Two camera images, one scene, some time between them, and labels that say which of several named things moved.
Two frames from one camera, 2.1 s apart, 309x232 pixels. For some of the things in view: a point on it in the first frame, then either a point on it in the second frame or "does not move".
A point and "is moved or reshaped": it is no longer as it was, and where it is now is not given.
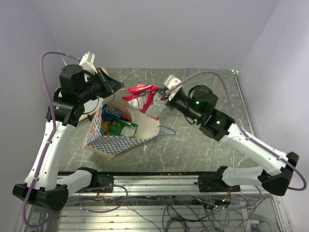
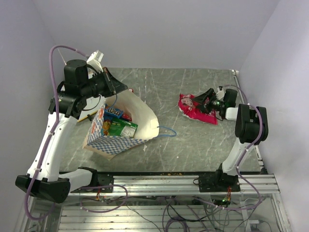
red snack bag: [144, 97] is moved or reshaped
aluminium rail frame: [159, 202] does not move
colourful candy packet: [126, 117] does not move
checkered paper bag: [107, 147] does not move
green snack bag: [117, 127] does not move
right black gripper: [166, 98] → [205, 108]
